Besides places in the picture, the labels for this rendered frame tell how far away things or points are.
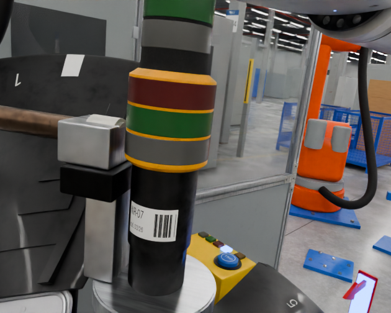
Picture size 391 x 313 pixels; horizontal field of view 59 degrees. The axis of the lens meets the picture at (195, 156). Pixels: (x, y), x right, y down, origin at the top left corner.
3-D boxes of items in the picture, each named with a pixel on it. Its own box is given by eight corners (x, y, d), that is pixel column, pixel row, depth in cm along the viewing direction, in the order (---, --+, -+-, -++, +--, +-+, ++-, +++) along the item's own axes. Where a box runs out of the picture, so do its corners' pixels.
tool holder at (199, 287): (30, 310, 18) (27, 125, 16) (99, 248, 25) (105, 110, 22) (197, 360, 16) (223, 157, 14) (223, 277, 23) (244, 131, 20)
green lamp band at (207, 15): (130, 14, 15) (132, -16, 15) (157, 25, 18) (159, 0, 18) (204, 20, 14) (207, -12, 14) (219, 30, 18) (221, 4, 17)
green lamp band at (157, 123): (109, 129, 16) (110, 103, 16) (145, 118, 20) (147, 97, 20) (200, 143, 15) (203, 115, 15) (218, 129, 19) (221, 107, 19)
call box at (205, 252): (164, 284, 75) (169, 240, 73) (199, 269, 82) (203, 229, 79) (215, 328, 64) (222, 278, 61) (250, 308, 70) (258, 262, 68)
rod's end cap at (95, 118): (79, 115, 18) (115, 120, 17) (99, 112, 20) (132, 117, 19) (79, 153, 18) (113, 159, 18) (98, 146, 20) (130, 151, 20)
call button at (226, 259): (212, 262, 67) (213, 254, 67) (226, 256, 70) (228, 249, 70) (227, 272, 65) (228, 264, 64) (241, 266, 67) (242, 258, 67)
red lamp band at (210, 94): (110, 101, 16) (112, 74, 15) (147, 96, 20) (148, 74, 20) (203, 113, 15) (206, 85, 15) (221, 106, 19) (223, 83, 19)
